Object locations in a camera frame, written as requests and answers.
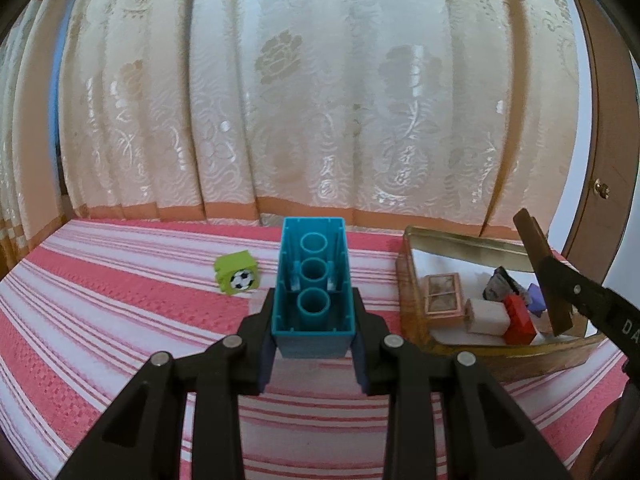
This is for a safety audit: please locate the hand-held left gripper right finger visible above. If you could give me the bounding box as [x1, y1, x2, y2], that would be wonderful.
[352, 287, 571, 480]

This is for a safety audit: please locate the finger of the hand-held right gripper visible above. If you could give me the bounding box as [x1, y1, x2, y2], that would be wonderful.
[532, 252, 613, 323]

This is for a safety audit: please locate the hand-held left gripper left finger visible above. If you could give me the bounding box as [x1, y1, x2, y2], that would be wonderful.
[70, 287, 276, 480]

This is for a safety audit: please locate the purple block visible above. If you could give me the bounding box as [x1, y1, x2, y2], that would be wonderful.
[527, 283, 549, 317]

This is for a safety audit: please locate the brown piece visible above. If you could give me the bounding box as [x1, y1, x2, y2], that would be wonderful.
[512, 208, 574, 337]

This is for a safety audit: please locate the red toy brick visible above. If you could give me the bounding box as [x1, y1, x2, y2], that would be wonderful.
[502, 294, 537, 346]

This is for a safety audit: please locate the grey object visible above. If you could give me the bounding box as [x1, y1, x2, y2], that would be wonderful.
[482, 267, 522, 304]

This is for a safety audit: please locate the gold tin box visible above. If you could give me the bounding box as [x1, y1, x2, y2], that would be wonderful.
[396, 226, 607, 382]

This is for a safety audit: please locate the white rectangular block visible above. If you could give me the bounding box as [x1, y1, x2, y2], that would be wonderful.
[463, 297, 510, 336]

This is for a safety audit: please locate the blue toy brick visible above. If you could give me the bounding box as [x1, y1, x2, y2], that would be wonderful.
[270, 216, 357, 359]

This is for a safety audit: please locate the brown wooden tile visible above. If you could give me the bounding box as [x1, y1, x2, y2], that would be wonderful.
[424, 272, 464, 317]

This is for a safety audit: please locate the person's right forearm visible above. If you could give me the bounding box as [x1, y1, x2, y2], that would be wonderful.
[570, 400, 632, 480]

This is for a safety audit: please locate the green cube with ball print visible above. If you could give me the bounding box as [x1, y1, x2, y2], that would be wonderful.
[214, 251, 259, 296]

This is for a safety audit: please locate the brown wooden door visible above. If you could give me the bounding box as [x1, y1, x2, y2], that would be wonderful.
[560, 0, 640, 306]

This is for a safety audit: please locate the pink striped blanket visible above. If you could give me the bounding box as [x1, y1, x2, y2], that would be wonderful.
[0, 217, 628, 480]

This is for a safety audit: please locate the cream floral curtain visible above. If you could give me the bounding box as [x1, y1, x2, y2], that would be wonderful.
[0, 0, 588, 241]

